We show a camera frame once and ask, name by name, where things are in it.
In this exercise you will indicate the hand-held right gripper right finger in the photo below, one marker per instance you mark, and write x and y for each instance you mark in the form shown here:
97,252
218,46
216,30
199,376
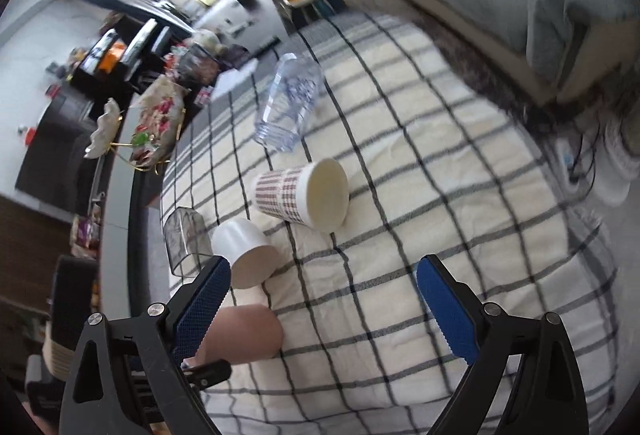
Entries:
447,310

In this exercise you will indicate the black cabinet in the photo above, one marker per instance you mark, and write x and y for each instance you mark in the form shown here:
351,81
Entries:
55,150

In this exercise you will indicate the black remote control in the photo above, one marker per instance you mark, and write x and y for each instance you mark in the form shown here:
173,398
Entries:
265,46

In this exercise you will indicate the checked tablecloth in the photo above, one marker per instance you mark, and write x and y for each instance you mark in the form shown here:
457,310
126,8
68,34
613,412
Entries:
425,165

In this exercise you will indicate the clear glass cup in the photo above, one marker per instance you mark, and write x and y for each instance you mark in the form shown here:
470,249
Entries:
182,240

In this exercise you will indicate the pink cup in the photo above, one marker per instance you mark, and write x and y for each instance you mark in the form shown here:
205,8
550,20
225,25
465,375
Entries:
250,332

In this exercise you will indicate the white paper sheet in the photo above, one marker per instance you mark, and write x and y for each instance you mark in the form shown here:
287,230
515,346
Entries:
236,77

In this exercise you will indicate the black boxes on counter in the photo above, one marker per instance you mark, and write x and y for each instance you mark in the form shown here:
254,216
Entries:
115,55

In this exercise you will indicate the plaid paper cup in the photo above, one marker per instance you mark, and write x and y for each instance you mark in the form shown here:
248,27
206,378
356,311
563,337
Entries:
285,195

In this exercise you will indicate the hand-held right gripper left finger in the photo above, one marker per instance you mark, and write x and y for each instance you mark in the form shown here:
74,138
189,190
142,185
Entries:
202,310

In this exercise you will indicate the white paper cup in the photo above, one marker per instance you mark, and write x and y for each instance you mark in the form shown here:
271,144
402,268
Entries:
242,245

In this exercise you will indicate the clear plastic cup blue print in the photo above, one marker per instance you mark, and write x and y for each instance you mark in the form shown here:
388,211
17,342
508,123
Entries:
290,105

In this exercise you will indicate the floral snack tray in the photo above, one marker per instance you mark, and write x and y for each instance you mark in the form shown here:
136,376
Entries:
157,120

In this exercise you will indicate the stack of beige paper cups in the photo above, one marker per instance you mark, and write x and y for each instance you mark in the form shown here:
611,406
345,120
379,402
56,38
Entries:
57,352

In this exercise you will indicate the white shell dish gold stand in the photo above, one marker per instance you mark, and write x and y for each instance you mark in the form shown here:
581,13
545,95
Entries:
102,130

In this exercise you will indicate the white shoes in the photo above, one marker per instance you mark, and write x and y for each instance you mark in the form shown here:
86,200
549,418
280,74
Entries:
612,165

